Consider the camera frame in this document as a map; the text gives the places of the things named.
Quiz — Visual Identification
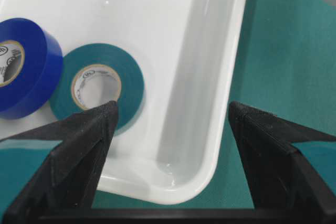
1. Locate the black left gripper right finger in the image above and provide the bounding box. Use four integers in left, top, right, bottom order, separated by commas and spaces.
228, 101, 335, 223

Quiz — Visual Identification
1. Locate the blue tape roll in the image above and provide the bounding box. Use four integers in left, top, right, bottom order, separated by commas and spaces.
1, 18, 63, 120

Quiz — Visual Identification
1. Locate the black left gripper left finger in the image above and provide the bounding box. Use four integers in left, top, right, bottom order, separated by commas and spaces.
1, 101, 118, 223

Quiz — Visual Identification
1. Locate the teal green tape roll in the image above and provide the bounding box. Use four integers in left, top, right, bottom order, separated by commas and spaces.
49, 43, 144, 132

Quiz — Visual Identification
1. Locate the white plastic tray case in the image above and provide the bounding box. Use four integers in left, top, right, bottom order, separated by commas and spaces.
1, 0, 246, 205

